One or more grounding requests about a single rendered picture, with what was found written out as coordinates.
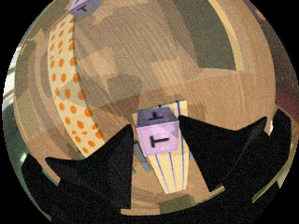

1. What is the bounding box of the pink labelled cube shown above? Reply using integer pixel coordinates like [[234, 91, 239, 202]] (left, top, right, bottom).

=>
[[135, 105, 179, 157]]

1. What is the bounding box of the orange polka-dot strip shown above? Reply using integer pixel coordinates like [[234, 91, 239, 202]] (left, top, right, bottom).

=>
[[63, 111, 107, 158]]

